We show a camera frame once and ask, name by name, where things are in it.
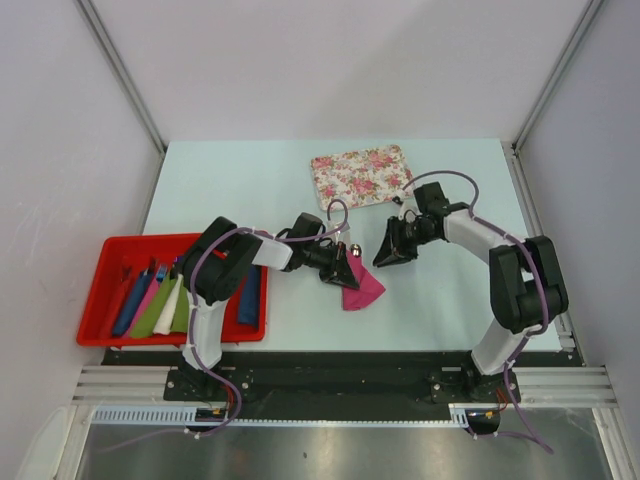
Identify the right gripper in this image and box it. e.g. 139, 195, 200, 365
372, 216, 437, 268

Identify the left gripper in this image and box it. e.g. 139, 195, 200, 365
302, 240, 358, 289

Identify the pink paper napkin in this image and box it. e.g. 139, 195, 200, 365
342, 253, 386, 312

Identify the silver spoon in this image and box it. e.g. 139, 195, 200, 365
350, 244, 362, 258

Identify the floral tray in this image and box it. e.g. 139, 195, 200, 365
310, 144, 413, 210

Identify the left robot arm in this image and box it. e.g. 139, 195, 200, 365
178, 213, 360, 400

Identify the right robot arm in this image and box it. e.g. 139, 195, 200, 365
373, 182, 569, 401

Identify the blue napkin roll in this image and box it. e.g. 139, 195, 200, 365
236, 265, 262, 329
111, 269, 154, 337

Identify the white napkin roll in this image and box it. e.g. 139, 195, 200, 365
153, 274, 182, 335

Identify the pink napkin roll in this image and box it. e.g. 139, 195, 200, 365
127, 279, 166, 337

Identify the green napkin roll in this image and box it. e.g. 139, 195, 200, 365
128, 277, 176, 339

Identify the red plastic bin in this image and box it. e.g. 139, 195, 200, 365
76, 233, 269, 348

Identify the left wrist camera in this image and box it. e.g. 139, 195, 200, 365
327, 221, 351, 245

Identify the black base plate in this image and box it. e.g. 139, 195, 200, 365
101, 351, 582, 421

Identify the aluminium rail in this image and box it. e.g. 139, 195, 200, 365
72, 366, 618, 408

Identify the white cable duct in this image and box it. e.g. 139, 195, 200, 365
92, 405, 468, 428

